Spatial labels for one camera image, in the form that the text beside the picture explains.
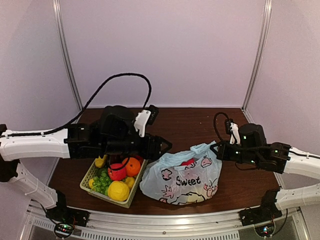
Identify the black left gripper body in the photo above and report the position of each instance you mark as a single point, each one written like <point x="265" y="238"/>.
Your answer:
<point x="120" y="146"/>

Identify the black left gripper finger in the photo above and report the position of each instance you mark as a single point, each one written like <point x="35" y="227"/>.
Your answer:
<point x="164" y="144"/>
<point x="165" y="150"/>

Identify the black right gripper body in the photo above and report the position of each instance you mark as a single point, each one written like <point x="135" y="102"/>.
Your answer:
<point x="228" y="156"/>

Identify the light blue plastic bag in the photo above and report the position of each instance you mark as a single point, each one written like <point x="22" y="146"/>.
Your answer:
<point x="168" y="182"/>

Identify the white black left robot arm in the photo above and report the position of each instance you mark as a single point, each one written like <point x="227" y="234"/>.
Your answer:
<point x="118" y="132"/>

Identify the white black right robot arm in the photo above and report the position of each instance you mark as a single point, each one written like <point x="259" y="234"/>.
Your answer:
<point x="248" y="145"/>

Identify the red fruit in bag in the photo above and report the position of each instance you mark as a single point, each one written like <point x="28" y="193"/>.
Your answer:
<point x="189" y="163"/>

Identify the orange fruit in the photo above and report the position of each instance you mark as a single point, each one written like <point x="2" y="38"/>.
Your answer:
<point x="132" y="166"/>

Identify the long yellow fruit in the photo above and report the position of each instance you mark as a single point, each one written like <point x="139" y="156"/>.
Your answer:
<point x="100" y="161"/>

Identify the small yellow lemon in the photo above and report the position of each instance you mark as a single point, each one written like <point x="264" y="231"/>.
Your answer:
<point x="129" y="181"/>

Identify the red apple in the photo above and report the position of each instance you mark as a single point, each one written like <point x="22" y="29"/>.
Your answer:
<point x="117" y="172"/>

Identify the large yellow lemon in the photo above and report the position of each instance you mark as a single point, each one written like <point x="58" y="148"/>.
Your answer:
<point x="118" y="191"/>

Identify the green grape bunch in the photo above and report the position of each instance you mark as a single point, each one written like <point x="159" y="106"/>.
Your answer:
<point x="100" y="184"/>

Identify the beige perforated plastic basket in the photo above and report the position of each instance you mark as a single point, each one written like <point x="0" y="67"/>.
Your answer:
<point x="93" y="172"/>

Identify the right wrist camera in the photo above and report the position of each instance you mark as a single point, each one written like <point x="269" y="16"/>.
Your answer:
<point x="232" y="129"/>

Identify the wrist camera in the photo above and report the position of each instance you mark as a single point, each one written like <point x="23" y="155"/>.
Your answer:
<point x="144" y="118"/>
<point x="232" y="129"/>

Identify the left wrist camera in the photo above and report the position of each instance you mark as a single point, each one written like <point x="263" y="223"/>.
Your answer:
<point x="144" y="118"/>

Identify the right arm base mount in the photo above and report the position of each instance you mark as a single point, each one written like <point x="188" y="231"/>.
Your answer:
<point x="263" y="216"/>

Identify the front aluminium rail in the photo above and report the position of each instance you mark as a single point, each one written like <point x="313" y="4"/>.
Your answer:
<point x="202" y="226"/>

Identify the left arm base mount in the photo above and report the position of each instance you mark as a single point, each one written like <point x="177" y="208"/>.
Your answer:
<point x="65" y="218"/>

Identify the right aluminium frame post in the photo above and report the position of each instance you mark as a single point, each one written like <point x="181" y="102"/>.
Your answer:
<point x="264" y="32"/>

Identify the aluminium frame post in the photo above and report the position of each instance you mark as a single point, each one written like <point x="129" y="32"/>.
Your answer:
<point x="264" y="32"/>
<point x="65" y="53"/>

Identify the left aluminium frame post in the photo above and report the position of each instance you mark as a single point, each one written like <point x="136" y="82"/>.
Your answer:
<point x="65" y="53"/>

